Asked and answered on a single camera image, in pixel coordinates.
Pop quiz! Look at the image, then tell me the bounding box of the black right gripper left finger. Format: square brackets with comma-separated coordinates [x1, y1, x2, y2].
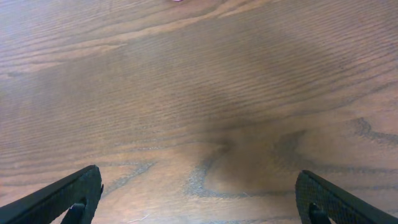
[1, 165, 103, 224]

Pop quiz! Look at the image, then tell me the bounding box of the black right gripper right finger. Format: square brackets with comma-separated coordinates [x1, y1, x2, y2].
[295, 170, 397, 224]

